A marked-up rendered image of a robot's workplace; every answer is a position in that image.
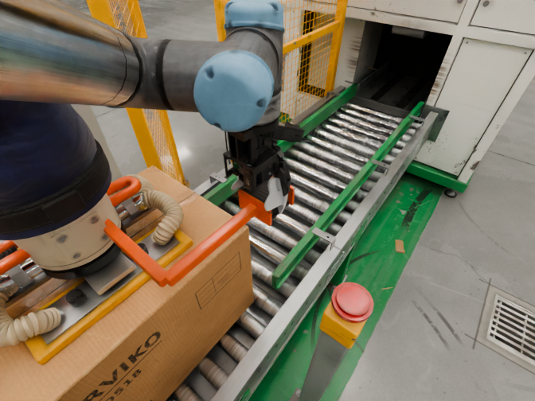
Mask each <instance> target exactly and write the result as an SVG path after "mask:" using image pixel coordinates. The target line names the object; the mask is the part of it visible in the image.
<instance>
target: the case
mask: <svg viewBox="0 0 535 401"><path fill-rule="evenodd" d="M137 175H139V176H141V177H144V178H146V179H147V180H148V181H149V182H150V183H151V184H152V185H153V189H154V190H156V191H161V192H163V193H165V194H167V195H169V196H170V197H172V198H173V199H175V201H177V203H178V204H179V205H180V207H181V208H182V213H183V214H184V218H183V219H182V224H181V225H179V230H180V231H181V232H183V233H184V234H185V235H187V236H188V237H189V238H190V239H191V240H192V241H193V245H192V246H191V247H190V248H188V249H187V250H186V251H184V252H183V253H182V254H181V255H179V256H178V257H177V258H176V259H175V260H174V261H172V262H171V263H170V264H168V265H167V266H166V267H164V268H163V269H164V270H166V271H168V270H169V269H170V268H171V267H172V266H173V265H174V264H176V263H177V262H178V261H179V260H181V259H182V258H183V257H185V256H186V255H187V254H188V253H190V252H191V251H192V250H193V249H194V248H195V247H196V246H198V245H199V244H200V243H202V242H203V241H204V240H205V239H207V238H208V237H209V236H210V235H212V234H213V233H214V232H215V231H216V230H217V229H218V228H220V227H221V226H222V225H224V224H225V223H226V222H227V221H229V220H230V219H231V218H233V216H231V215H229V214H228V213H227V212H225V211H224V210H222V209H220V208H218V207H217V206H216V205H214V204H213V203H211V202H209V201H208V200H206V199H205V198H204V197H202V196H200V195H198V194H197V193H195V192H194V191H193V190H191V189H189V188H187V187H186V186H184V185H183V184H182V183H180V182H179V181H176V180H175V179H173V178H172V177H171V176H169V175H168V174H166V173H164V172H162V171H161V170H160V169H158V168H157V167H155V166H154V165H152V166H151V167H149V168H147V169H145V170H143V171H142V172H140V173H138V174H137ZM164 216H165V215H164V214H163V213H162V212H161V211H160V210H159V209H156V210H154V211H153V212H152V213H150V214H149V215H147V216H145V217H143V218H142V219H141V220H139V221H138V222H136V223H135V224H133V225H131V226H130V227H129V228H127V229H126V232H127V236H129V237H130V238H131V239H132V240H133V241H134V242H135V241H137V240H138V239H140V238H142V237H143V236H144V235H145V234H147V233H148V232H150V231H151V230H153V229H154V228H156V227H157V226H158V224H159V223H161V222H162V219H164ZM82 278H84V277H81V278H74V279H56V278H51V279H50V280H49V281H47V282H45V283H44V284H42V285H41V286H39V287H38V288H37V289H35V290H33V291H32V292H30V293H29V294H27V295H26V296H25V297H23V298H21V299H20V300H18V301H17V302H15V303H14V304H13V305H11V306H9V307H7V308H6V312H7V313H8V314H9V315H10V317H11V318H13V320H15V319H16V318H17V319H20V318H21V316H27V315H28V314H29V313H31V312H32V313H34V312H36V311H37V310H39V309H40V308H41V307H42V306H44V305H46V304H47V303H48V302H50V301H52V300H53V299H54V298H55V297H57V296H58V295H60V294H62V293H63V292H64V291H66V290H67V289H68V288H70V287H71V286H73V285H74V284H76V283H77V282H79V281H80V280H81V279H82ZM253 302H254V297H253V285H252V262H251V251H250V239H249V227H248V226H247V225H246V224H245V225H244V226H243V227H242V228H240V229H239V230H238V231H237V232H236V233H235V234H233V235H232V236H231V237H230V238H229V239H227V240H226V241H225V242H224V243H223V244H222V245H220V246H219V247H218V248H217V249H216V250H215V251H214V252H213V253H212V254H210V255H209V256H208V257H207V258H206V259H204V260H203V261H202V262H201V263H199V264H198V265H197V266H196V267H195V268H194V269H192V270H191V272H189V273H188V274H187V275H186V276H185V277H184V278H182V279H181V280H180V281H179V282H178V283H177V284H175V285H174V286H169V285H168V284H167V285H165V286H164V287H160V286H159V285H158V284H157V283H156V282H155V281H154V280H153V279H152V278H151V279H150V280H148V281H147V282H146V283H145V284H143V285H142V286H141V287H139V288H138V289H137V290H136V291H135V292H134V293H133V294H131V295H130V296H129V297H127V298H126V299H125V300H123V301H122V302H121V303H119V304H118V305H117V306H116V307H115V308H114V309H113V310H111V311H110V312H109V313H107V314H106V315H105V316H103V317H102V318H101V319H99V320H98V321H97V322H96V323H95V324H94V325H93V326H91V327H90V328H89V329H87V330H86V331H85V332H84V333H82V334H81V335H80V336H78V337H77V338H76V339H75V340H74V341H73V342H71V343H70V344H69V345H67V346H66V347H65V348H63V349H62V350H61V351H60V352H58V353H57V354H56V355H55V356H54V357H53V358H51V359H50V360H49V361H48V362H46V363H45V364H43V365H41V364H39V363H37V362H36V361H35V359H34V357H33V355H32V353H31V352H30V350H29V348H28V347H27V345H26V343H25V342H24V341H21V342H20V343H19V344H18V345H8V346H4V347H0V401H166V400H167V399H168V398H169V397H170V395H171V394H172V393H173V392H174V391H175V390H176V389H177V387H178V386H179V385H180V384H181V383H182V381H183V380H184V379H185V378H186V377H187V376H188V375H189V374H190V373H191V372H192V371H193V370H194V369H195V367H196V366H197V365H198V364H199V363H200V362H201V360H202V359H203V358H204V357H205V356H206V355H207V353H208V352H209V351H210V350H211V349H212V348H213V346H214V345H215V344H216V343H217V342H218V341H219V340H220V339H221V338H222V337H223V336H224V335H225V334H226V332H227V331H228V330H229V329H230V328H231V327H232V325H233V324H234V323H235V322H236V321H237V320H238V318H239V317H240V316H241V315H242V314H243V313H244V311H245V310H246V309H247V308H248V307H249V306H250V305H251V304H252V303H253Z"/></svg>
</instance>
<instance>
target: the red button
mask: <svg viewBox="0 0 535 401"><path fill-rule="evenodd" d="M331 304H332V306H333V309H334V311H335V313H336V314H337V315H338V316H339V317H340V318H341V319H343V320H345V321H348V322H351V323H361V322H363V321H365V320H367V319H368V318H369V316H370V315H371V313H372V312H373V299H372V297H371V295H370V293H369V292H368V291H367V289H366V288H364V287H363V286H360V285H358V284H357V283H354V282H344V283H342V284H340V285H338V286H337V287H336V288H335V289H334V292H333V294H332V298H331Z"/></svg>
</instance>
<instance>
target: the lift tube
mask: <svg viewBox="0 0 535 401"><path fill-rule="evenodd" d="M96 151H97V148H96V141H95V139H94V136H93V134H92V132H91V130H90V128H89V127H88V124H87V123H86V122H85V121H84V120H83V118H82V117H81V116H80V115H79V114H78V113H77V112H76V111H75V110H74V109H73V107H72V105H71V104H66V103H40V102H27V101H14V100H1V99H0V210H3V209H8V208H18V207H21V206H24V205H27V204H31V203H33V202H36V201H39V200H40V199H42V198H45V197H47V196H49V195H52V194H54V193H56V192H58V191H60V190H62V189H63V188H65V187H66V186H68V185H69V184H71V183H72V182H73V181H74V180H75V179H77V178H78V177H79V176H80V175H81V174H82V173H83V172H84V171H85V170H86V169H87V168H88V167H89V166H90V165H91V163H92V160H93V158H94V157H95V155H96ZM110 184H111V170H110V172H109V175H108V178H107V180H106V182H105V184H104V186H103V187H102V189H101V190H100V191H99V192H98V193H97V194H96V195H95V196H94V197H93V198H92V199H91V200H90V201H89V202H88V203H87V204H86V208H83V209H81V210H80V211H79V212H76V213H75V214H73V215H71V216H70V217H68V218H66V219H64V220H62V221H61V222H59V223H58V224H54V223H51V224H48V225H45V226H43V227H40V228H35V229H33V230H29V231H25V232H18V233H11V234H5V235H0V240H17V239H28V238H31V237H34V236H40V235H43V234H45V233H48V232H52V231H55V230H57V229H58V228H62V227H64V226H65V225H67V224H70V223H72V222H73V221H74V220H77V219H78V218H80V217H81V216H82V215H84V214H85V213H87V212H88V211H89V210H91V209H92V208H93V207H94V206H96V205H97V204H98V202H99V201H100V200H101V199H102V198H103V196H104V195H105V194H106V192H107V191H108V189H109V187H110Z"/></svg>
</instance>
